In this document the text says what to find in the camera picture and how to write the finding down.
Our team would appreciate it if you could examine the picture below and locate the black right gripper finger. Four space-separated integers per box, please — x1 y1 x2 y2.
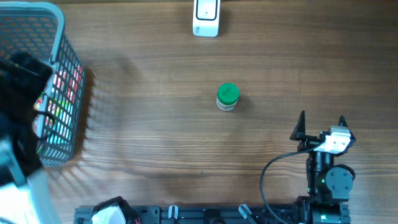
339 115 356 146
290 110 306 141

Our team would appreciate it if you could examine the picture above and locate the green lid jar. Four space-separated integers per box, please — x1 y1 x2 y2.
216 83 239 111

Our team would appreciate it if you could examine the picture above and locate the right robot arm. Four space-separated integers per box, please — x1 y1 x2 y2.
290 111 356 224

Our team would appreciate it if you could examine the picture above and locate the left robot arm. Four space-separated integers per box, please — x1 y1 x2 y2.
1 52 60 223

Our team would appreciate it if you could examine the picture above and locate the white barcode scanner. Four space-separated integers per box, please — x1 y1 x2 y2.
192 0 221 37

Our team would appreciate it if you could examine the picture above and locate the grey plastic basket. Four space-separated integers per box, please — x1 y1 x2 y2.
1 1 85 166

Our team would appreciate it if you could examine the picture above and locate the black right camera cable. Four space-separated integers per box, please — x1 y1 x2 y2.
259 140 326 224

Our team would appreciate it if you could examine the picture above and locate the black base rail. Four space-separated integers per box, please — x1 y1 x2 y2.
73 195 351 224

